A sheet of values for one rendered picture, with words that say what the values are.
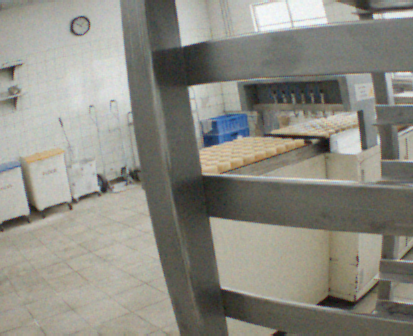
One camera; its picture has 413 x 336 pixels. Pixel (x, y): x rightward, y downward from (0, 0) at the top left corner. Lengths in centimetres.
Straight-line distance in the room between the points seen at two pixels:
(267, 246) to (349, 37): 154
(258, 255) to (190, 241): 141
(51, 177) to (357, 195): 489
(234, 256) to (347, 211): 139
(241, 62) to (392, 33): 11
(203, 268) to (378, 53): 20
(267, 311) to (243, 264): 135
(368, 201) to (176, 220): 13
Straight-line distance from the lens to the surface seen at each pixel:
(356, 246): 198
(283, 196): 27
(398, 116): 66
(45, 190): 506
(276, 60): 25
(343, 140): 201
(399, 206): 23
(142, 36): 29
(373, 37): 22
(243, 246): 164
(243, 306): 33
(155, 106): 28
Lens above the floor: 122
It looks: 11 degrees down
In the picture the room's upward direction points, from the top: 9 degrees counter-clockwise
